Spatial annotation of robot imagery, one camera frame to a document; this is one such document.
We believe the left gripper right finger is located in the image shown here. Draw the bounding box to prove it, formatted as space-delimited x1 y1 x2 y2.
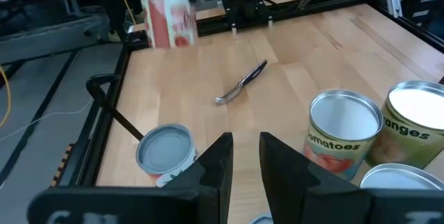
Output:
259 131 444 224

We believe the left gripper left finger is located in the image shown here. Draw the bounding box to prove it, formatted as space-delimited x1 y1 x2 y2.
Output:
26 132 234 224

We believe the peaches can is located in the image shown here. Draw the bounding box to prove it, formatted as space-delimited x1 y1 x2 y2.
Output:
248 212 274 224

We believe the white mixed fruit can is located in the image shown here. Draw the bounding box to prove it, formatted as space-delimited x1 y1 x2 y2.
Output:
135 123 199 189

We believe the blue tomatoes can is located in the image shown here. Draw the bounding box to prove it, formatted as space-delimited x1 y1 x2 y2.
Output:
302 89 384 182

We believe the green oranges can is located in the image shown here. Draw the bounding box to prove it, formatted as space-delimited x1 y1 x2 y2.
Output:
364 80 444 170

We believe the green pears can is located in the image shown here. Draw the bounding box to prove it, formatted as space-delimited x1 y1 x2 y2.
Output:
359 162 444 191

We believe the black hazard-striped floor mat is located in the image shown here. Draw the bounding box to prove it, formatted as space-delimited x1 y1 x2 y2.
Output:
49 78 115 188

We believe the person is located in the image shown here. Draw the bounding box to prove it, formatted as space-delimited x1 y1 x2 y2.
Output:
93 0 150 44

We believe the dark metal table foot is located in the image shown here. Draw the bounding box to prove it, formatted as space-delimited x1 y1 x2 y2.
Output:
0 14 117 64

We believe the dark drawer cabinet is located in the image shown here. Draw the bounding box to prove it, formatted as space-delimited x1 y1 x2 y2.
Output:
405 0 444 41

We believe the black aluminium rig frame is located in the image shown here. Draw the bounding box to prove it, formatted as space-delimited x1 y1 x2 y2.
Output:
51 0 444 189

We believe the thin white cable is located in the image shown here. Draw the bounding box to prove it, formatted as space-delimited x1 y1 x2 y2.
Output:
0 97 95 142

